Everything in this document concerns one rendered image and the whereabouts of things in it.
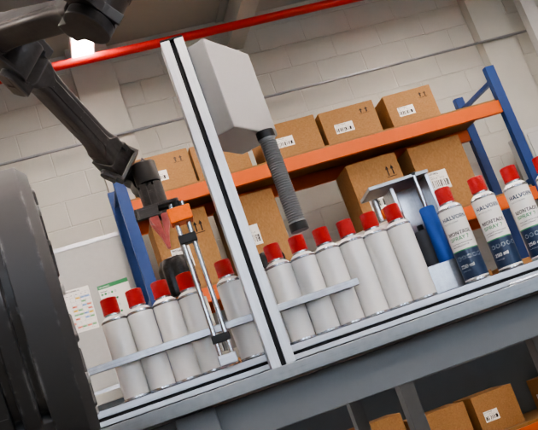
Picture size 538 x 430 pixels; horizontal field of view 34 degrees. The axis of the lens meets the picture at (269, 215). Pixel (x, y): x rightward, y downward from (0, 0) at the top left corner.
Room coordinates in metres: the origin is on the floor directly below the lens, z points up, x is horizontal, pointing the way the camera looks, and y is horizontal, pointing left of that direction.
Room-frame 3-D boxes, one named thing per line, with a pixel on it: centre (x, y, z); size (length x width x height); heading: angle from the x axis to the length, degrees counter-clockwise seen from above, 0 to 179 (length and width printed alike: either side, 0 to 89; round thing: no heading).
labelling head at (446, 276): (1.86, -0.28, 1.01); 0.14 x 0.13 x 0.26; 98
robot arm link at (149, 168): (1.89, 0.23, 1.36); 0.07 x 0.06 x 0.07; 17
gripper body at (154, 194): (1.89, 0.23, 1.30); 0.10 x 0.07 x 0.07; 100
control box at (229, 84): (1.64, 0.01, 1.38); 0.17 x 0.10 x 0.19; 153
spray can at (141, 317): (1.68, 0.30, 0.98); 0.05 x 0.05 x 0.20
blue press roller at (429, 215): (1.82, -0.32, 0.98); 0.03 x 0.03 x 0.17
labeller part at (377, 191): (1.86, -0.28, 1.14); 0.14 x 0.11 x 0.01; 98
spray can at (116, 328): (1.68, 0.35, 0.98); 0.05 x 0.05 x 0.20
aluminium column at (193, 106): (1.57, 0.07, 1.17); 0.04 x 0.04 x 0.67; 8
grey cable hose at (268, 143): (1.63, -0.05, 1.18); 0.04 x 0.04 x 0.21
